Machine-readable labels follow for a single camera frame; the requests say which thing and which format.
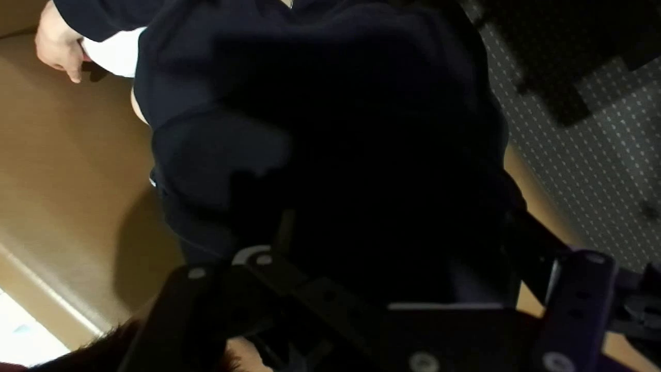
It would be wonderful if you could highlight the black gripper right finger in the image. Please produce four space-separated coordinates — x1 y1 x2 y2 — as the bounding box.
536 247 619 372

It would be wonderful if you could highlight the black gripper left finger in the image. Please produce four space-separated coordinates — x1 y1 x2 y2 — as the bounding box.
118 243 416 372

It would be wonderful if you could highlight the dark navy hoodie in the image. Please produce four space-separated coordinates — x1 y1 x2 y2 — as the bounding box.
52 0 535 307

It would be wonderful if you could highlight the person left hand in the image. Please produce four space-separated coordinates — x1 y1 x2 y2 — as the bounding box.
32 0 92 85

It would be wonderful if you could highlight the white bed bedding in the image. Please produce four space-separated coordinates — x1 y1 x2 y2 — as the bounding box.
0 287 71 370

